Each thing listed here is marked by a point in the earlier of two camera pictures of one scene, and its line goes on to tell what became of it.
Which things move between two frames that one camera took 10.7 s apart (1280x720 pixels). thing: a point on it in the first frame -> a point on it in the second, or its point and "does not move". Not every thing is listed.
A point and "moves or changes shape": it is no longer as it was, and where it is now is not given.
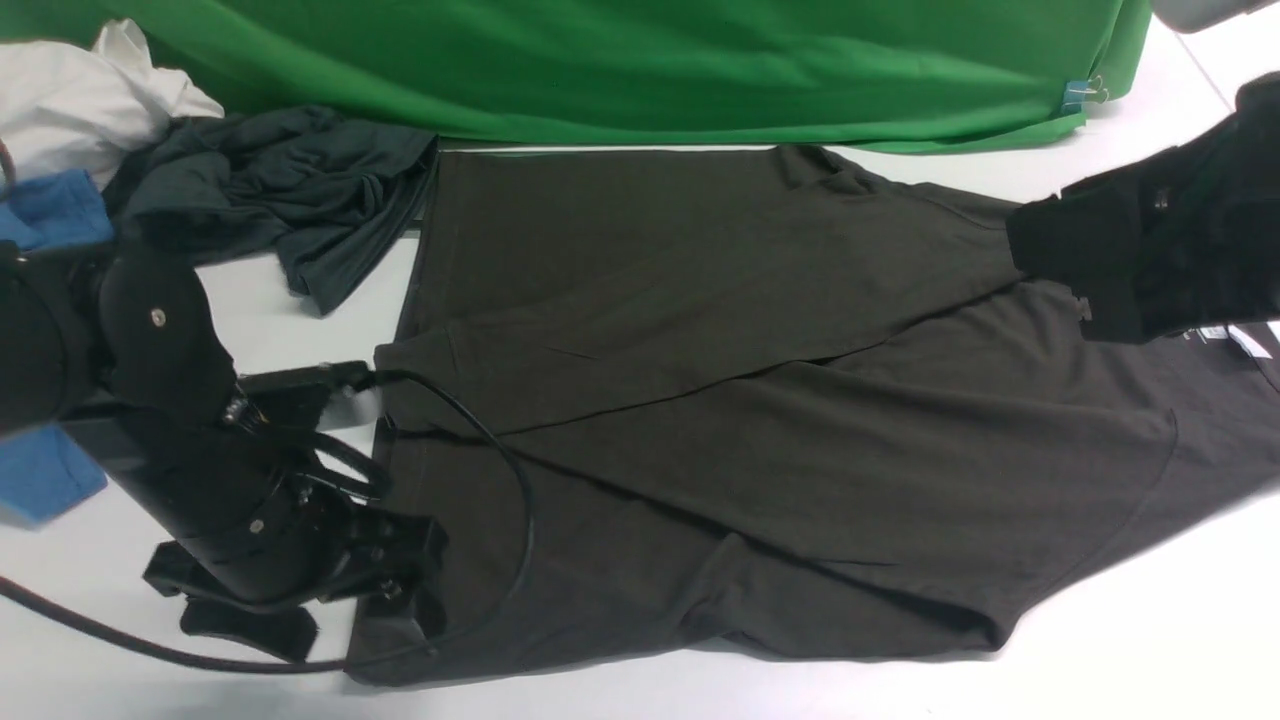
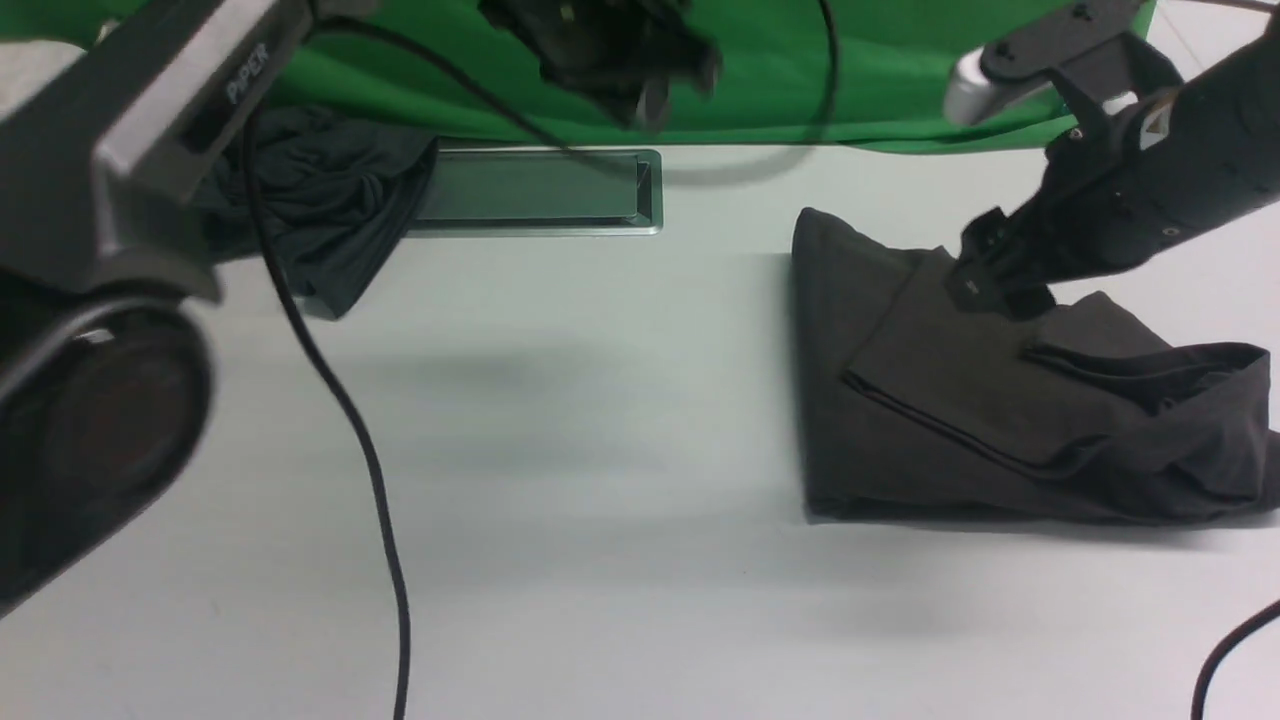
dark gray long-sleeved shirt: [701, 402] moves or changes shape
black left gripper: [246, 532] -> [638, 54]
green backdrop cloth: [846, 76] does not move
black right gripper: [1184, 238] -> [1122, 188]
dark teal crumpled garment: [329, 193] does not move
